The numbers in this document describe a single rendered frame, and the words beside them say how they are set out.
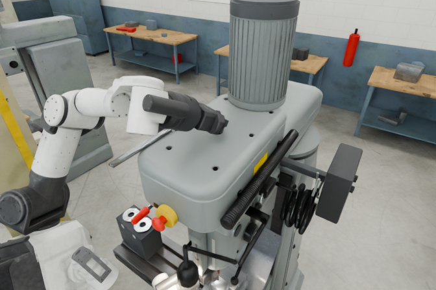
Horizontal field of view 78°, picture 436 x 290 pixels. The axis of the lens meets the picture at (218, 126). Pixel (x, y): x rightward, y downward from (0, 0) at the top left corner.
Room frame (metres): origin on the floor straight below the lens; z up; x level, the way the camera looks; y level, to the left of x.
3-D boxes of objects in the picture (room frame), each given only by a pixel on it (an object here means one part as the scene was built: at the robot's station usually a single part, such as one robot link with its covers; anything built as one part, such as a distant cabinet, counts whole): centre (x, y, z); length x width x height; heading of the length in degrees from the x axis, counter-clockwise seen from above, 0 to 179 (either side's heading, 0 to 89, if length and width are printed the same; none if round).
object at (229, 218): (0.59, -0.14, 1.79); 0.45 x 0.04 x 0.04; 147
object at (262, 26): (0.85, -0.13, 2.05); 0.20 x 0.20 x 0.32
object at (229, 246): (0.64, 0.00, 1.47); 0.21 x 0.19 x 0.32; 57
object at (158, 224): (0.43, 0.14, 1.76); 0.04 x 0.03 x 0.04; 57
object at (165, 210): (0.44, 0.13, 1.76); 0.06 x 0.02 x 0.06; 57
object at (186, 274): (0.48, 0.10, 1.45); 0.07 x 0.07 x 0.06
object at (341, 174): (0.70, -0.44, 1.62); 0.20 x 0.09 x 0.21; 147
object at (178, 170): (0.65, -0.01, 1.81); 0.47 x 0.26 x 0.16; 147
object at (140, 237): (0.93, 0.43, 1.03); 0.22 x 0.12 x 0.20; 51
